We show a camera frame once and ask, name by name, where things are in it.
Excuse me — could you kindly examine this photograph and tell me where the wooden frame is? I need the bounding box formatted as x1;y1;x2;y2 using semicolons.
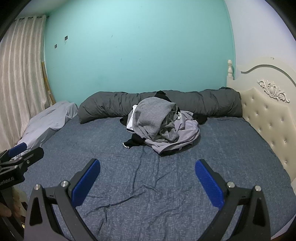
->
41;61;56;105

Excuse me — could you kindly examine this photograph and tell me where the grey knitted sweater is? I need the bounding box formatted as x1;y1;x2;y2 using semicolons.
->
133;97;179;143

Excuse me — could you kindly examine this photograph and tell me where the light purple jacket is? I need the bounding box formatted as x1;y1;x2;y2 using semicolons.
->
144;111;200;156

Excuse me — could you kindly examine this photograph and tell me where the person's left hand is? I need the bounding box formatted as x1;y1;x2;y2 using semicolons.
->
0;202;13;218

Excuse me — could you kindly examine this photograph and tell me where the cream tufted headboard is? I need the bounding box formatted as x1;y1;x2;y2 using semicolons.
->
227;57;296;176

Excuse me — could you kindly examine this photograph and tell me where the dark grey duvet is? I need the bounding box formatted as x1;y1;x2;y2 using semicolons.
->
78;87;242;124

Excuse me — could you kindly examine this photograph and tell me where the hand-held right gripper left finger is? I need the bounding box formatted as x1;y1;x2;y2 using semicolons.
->
24;158;101;241

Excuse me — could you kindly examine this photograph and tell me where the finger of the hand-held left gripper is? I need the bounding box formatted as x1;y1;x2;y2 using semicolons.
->
14;147;44;173
0;142;27;160

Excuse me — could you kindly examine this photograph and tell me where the white garment with black trim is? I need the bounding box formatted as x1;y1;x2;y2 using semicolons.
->
126;109;139;133

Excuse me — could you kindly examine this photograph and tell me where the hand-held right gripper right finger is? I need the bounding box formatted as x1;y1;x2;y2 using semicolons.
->
195;159;272;241

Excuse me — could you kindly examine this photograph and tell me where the beige striped curtain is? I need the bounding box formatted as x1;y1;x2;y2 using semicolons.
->
0;15;56;149

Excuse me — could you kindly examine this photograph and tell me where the blue patterned bed sheet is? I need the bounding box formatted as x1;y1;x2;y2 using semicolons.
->
22;116;296;241

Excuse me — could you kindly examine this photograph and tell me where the light grey pillow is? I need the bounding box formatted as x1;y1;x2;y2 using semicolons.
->
17;101;78;149

